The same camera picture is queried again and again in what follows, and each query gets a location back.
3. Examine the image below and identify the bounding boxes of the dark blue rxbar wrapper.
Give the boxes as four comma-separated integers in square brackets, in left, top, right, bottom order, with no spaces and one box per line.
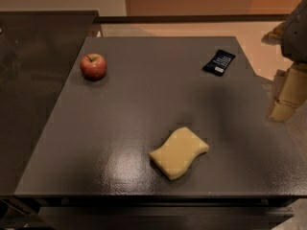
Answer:
[202,49,236,76]

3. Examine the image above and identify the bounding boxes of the red apple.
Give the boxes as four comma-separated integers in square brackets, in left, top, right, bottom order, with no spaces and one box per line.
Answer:
[80,54,107,81]

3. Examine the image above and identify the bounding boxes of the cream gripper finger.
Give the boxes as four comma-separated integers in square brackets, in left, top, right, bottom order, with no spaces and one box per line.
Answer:
[269,62,307,122]
[268,22,285,39]

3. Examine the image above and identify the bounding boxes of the yellow wavy sponge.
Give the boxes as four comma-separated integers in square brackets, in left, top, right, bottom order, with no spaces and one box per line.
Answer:
[149,126,209,180]

